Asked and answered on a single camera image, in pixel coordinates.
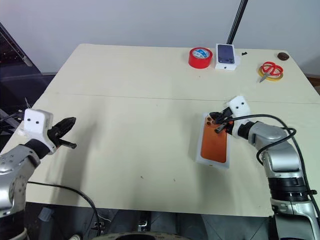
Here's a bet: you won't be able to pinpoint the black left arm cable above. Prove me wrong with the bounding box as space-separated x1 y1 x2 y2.
0 112 102 227

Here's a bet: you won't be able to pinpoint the black slanted pole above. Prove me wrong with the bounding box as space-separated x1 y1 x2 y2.
226 0 250 45

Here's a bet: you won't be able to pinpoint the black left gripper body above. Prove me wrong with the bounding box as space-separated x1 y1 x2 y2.
46 131 78 151

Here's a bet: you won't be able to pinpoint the white box base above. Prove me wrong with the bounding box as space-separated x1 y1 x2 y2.
195 111 231 171

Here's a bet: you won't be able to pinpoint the grey plastic block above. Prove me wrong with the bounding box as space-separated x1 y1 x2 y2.
38 207 55 223

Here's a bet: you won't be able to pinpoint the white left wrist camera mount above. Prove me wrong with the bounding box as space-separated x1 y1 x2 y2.
15 108 59 155

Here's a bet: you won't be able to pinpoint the red tape roll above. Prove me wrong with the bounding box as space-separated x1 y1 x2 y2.
187 46 214 70

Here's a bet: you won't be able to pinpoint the thin white cable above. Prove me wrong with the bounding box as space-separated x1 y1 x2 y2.
97 213 113 224

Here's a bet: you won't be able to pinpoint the yellow tape roll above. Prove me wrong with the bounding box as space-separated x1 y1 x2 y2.
258 65 285 82

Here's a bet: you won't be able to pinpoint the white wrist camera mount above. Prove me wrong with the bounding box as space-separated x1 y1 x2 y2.
224 94 252 139
15 108 59 155

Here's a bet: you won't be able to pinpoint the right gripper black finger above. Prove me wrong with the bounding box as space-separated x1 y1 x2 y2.
208 111 226 124
214 124 229 135

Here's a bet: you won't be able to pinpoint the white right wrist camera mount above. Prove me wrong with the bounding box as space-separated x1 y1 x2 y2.
224 94 252 139

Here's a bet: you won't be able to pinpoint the red handled scissors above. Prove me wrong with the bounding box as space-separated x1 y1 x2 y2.
259 61 284 84

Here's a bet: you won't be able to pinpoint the white box blue phone print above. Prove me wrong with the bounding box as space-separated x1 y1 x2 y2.
214 42 241 73

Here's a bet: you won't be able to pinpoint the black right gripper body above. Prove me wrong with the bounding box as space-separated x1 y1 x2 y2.
219 107 237 134

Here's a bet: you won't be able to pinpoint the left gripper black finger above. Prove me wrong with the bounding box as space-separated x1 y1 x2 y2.
49 124 74 139
53 116 77 131

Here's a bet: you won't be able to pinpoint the dark equipment frame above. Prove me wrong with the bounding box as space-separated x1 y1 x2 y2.
0 21 60 141

